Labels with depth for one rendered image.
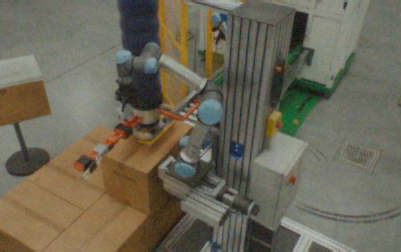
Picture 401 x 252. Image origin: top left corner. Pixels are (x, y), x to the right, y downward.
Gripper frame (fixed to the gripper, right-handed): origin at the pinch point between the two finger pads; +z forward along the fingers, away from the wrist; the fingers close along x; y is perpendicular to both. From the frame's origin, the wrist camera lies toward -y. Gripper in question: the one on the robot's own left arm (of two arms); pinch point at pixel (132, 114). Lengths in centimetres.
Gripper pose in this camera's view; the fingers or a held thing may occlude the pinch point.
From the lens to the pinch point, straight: 213.4
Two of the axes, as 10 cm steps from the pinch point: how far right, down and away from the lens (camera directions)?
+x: -5.3, 5.0, -6.8
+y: -8.5, -3.4, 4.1
